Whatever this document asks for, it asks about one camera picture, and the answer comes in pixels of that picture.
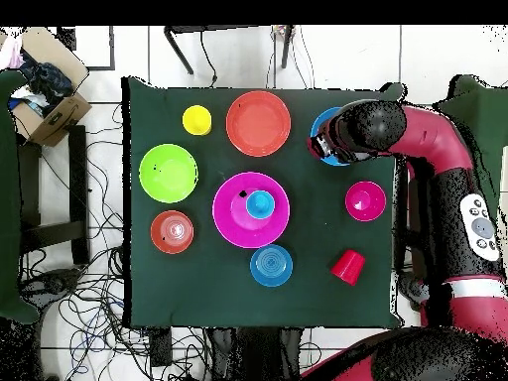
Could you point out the large blue bowl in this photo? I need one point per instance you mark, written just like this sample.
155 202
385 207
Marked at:
319 123

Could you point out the blue cup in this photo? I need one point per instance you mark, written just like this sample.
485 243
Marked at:
260 204

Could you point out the large pink bowl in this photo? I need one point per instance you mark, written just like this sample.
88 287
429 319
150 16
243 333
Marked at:
230 214

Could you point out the red cup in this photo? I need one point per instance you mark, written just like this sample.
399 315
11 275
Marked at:
348 268

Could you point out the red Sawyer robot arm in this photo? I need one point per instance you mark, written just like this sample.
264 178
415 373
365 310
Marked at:
436 139

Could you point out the large orange bowl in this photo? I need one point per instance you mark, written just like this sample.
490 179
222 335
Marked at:
258 123

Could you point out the small crimson bowl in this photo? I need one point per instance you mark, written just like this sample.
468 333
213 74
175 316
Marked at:
365 200

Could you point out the yellow cup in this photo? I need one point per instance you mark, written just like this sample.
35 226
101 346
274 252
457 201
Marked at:
197 120

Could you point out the small blue bowl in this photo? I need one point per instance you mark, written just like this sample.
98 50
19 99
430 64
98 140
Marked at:
271 266

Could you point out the green bowl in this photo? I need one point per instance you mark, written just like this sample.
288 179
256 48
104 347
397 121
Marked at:
168 173

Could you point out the green cloth covered table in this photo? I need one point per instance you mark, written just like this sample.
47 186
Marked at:
8 198
484 119

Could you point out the small orange bowl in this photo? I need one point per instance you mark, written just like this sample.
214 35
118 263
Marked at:
172 232

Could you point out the beige board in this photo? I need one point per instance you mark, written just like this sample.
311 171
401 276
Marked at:
505 178

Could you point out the dark green tablecloth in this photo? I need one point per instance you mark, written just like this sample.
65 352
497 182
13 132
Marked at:
178 285

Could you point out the black bench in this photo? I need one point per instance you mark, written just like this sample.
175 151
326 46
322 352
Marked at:
79 190

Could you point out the black power strip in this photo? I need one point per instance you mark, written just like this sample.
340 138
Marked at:
160 349

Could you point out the cardboard box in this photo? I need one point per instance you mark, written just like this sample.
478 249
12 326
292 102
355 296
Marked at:
59 119

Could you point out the dark clothes bundle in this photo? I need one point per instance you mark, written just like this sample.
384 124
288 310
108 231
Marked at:
47 83

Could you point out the black metal table frame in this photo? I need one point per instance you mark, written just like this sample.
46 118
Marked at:
178 49

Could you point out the black pedestal leg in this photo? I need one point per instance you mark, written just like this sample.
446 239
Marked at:
51 283

